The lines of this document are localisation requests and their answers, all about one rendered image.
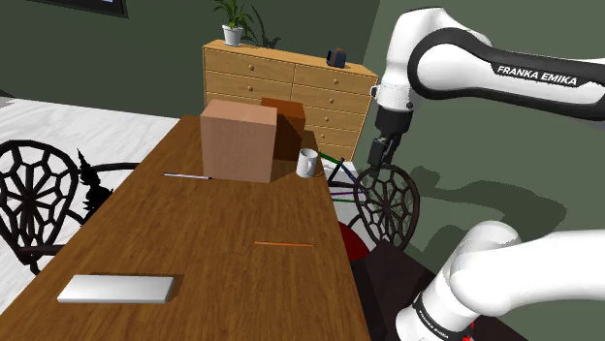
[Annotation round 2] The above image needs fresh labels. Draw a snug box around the green and purple bar frame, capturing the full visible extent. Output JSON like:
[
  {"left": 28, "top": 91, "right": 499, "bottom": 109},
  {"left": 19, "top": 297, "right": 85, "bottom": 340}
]
[{"left": 318, "top": 150, "right": 374, "bottom": 204}]

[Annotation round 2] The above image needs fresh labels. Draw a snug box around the black and silver pen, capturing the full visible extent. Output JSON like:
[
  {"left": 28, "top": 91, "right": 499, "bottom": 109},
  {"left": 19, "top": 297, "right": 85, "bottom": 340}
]
[{"left": 162, "top": 171, "right": 213, "bottom": 181}]

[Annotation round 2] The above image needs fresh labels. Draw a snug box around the dark framed wall picture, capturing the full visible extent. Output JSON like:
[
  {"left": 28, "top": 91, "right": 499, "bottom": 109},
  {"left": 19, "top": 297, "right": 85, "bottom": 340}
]
[{"left": 45, "top": 0, "right": 129, "bottom": 18}]

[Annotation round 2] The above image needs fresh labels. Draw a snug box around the light brown cardboard box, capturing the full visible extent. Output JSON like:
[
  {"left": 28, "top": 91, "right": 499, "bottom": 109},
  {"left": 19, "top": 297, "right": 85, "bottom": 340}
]
[{"left": 199, "top": 99, "right": 278, "bottom": 184}]

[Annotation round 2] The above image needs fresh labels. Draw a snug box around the wooden chest of drawers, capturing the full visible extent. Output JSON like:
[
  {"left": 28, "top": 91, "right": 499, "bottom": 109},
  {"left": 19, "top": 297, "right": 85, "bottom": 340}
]
[{"left": 202, "top": 0, "right": 380, "bottom": 162}]

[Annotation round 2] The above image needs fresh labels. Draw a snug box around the white mug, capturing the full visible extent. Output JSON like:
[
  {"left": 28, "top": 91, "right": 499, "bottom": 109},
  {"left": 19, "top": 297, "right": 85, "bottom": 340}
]
[{"left": 295, "top": 147, "right": 320, "bottom": 179}]

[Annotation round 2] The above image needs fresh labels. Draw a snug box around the red round seat cushion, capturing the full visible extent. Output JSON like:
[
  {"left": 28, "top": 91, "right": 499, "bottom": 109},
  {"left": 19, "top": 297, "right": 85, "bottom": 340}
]
[{"left": 337, "top": 221, "right": 373, "bottom": 264}]

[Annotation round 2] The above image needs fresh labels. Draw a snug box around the dark orange box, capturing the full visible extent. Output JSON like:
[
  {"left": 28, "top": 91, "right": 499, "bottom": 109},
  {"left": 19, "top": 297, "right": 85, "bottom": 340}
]
[{"left": 260, "top": 97, "right": 307, "bottom": 163}]

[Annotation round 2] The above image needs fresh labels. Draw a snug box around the flat white slab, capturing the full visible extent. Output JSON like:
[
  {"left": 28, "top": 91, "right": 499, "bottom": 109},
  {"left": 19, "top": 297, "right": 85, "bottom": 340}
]
[{"left": 56, "top": 274, "right": 175, "bottom": 304}]

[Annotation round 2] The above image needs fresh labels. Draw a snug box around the brown wooden table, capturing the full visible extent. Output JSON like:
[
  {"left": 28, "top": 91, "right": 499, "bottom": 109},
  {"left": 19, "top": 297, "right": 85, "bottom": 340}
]
[{"left": 0, "top": 114, "right": 372, "bottom": 341}]

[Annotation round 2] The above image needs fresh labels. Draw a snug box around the orange pencil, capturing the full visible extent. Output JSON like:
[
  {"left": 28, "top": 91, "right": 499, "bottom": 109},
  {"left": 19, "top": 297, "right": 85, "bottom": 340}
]
[{"left": 254, "top": 240, "right": 315, "bottom": 248}]

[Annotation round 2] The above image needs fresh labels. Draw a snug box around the black web-back chair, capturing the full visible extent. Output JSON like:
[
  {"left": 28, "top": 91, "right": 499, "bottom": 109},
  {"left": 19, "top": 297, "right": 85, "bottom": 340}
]
[
  {"left": 0, "top": 139, "right": 142, "bottom": 276},
  {"left": 346, "top": 163, "right": 422, "bottom": 252}
]

